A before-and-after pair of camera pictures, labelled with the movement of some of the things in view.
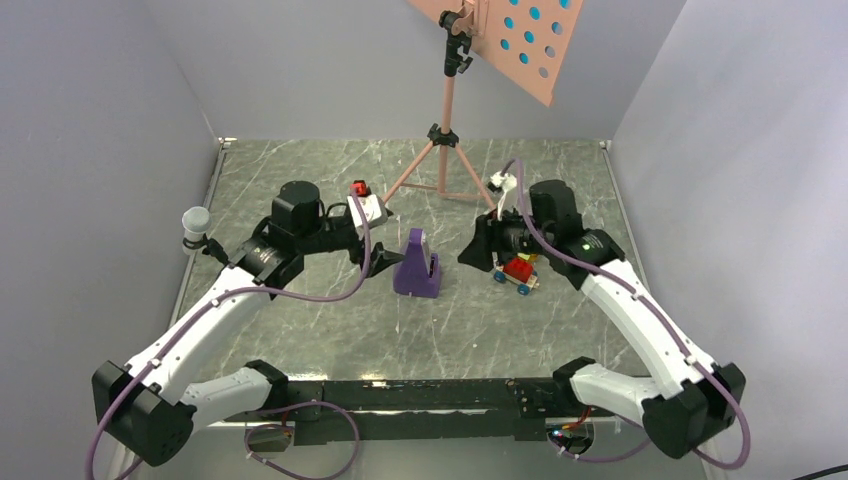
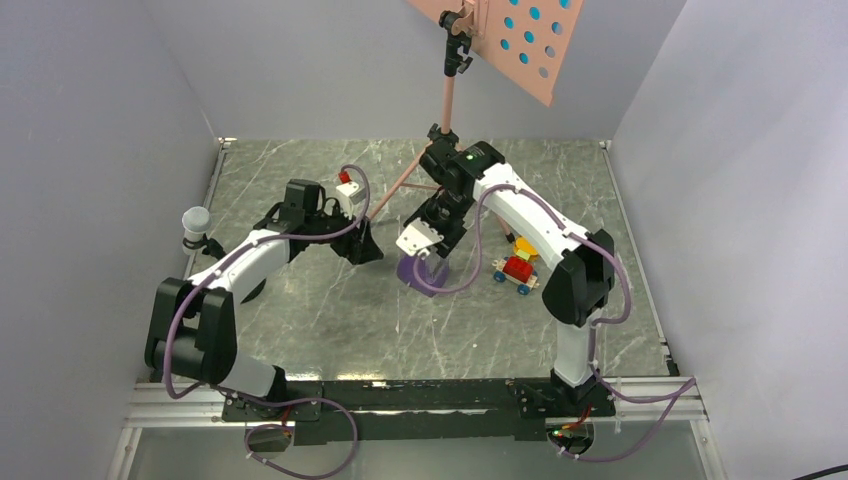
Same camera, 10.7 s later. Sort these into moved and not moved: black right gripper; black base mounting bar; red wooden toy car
Moved: black right gripper
Not moved: red wooden toy car; black base mounting bar
